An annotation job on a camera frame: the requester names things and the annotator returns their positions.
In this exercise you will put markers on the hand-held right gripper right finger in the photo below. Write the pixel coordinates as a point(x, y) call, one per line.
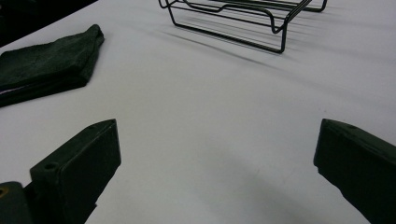
point(361, 168)

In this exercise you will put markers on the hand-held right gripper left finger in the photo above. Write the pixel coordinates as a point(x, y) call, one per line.
point(77, 174)

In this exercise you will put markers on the dark cloth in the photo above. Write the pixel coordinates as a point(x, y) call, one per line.
point(43, 67)

